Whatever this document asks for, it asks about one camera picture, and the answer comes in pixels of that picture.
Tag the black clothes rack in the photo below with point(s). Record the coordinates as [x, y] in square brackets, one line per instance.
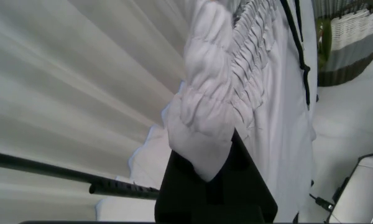
[118, 188]

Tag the pale grey shorts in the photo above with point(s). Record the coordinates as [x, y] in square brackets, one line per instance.
[267, 124]

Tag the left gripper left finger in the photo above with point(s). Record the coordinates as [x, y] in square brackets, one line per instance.
[183, 199]

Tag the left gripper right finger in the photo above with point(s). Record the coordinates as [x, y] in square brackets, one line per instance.
[245, 199]

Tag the green garment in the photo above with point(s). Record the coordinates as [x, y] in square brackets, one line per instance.
[324, 40]

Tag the white curtain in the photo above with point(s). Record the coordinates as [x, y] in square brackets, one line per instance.
[65, 77]

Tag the white laundry basket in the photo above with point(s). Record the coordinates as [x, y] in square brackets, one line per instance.
[351, 46]

